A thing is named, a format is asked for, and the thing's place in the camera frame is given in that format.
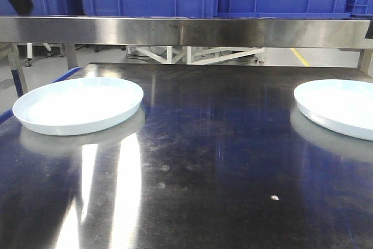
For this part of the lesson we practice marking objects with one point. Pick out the light blue plate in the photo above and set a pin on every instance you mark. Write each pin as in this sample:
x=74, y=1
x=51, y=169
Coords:
x=78, y=106
x=342, y=106

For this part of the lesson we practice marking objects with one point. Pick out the stainless steel shelf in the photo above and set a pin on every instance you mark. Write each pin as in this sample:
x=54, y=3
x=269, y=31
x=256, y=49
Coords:
x=277, y=33

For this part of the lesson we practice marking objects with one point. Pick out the white wheeled cart leg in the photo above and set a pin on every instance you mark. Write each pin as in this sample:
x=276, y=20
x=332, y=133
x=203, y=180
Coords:
x=29, y=53

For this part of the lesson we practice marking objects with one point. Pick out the white metal frame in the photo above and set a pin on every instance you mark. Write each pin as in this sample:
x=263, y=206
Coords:
x=191, y=55

